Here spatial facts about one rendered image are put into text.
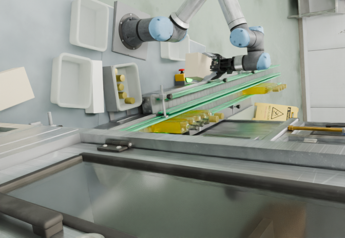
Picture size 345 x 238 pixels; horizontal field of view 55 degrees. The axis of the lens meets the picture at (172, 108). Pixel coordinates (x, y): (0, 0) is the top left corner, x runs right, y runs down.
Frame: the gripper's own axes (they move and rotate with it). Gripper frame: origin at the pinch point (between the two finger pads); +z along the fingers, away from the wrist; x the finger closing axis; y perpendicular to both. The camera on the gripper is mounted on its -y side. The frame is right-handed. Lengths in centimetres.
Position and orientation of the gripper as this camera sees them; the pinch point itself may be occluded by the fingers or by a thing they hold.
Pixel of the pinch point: (202, 67)
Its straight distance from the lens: 170.2
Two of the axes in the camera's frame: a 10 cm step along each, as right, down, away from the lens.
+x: -0.4, 10.0, -0.5
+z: -8.0, -0.1, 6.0
